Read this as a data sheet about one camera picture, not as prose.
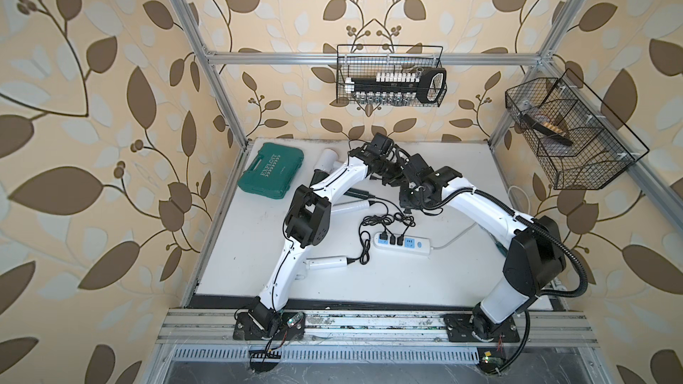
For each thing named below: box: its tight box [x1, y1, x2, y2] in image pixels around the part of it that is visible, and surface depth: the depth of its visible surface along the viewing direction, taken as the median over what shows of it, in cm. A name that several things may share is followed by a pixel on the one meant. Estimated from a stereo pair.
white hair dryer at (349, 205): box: [330, 200, 370, 213], surface depth 100 cm
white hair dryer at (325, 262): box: [305, 256, 348, 270], surface depth 86 cm
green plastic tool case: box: [237, 142, 305, 200], surface depth 107 cm
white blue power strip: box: [372, 232, 433, 256], surface depth 90 cm
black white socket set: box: [345, 67, 448, 106], surface depth 86 cm
